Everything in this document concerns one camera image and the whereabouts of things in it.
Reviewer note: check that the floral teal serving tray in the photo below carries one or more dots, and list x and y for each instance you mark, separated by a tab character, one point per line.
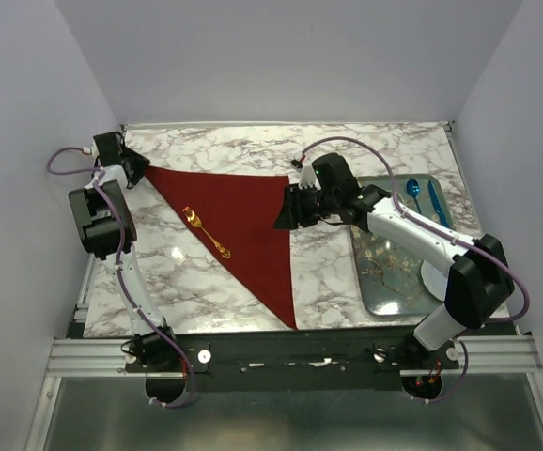
389	274

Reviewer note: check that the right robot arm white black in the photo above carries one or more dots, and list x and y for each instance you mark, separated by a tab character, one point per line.
475	270

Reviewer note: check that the blue metallic knife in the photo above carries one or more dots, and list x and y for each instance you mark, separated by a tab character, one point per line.
437	205

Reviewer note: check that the gold fork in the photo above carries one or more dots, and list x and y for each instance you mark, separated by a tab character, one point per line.
195	221

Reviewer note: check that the dark red cloth napkin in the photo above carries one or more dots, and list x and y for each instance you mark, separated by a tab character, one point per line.
239	212

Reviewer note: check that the blue metallic spoon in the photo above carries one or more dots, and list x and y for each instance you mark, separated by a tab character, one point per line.
413	190

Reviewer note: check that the pale blue small plate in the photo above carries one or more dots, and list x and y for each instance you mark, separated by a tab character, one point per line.
434	281

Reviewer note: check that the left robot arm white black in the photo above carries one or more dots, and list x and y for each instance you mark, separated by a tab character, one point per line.
107	232

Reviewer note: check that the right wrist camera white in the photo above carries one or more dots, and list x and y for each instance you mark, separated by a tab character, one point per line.
307	174

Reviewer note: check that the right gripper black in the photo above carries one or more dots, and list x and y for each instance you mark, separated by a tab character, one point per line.
292	214

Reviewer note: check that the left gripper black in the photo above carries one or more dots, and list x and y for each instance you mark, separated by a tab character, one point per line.
138	161

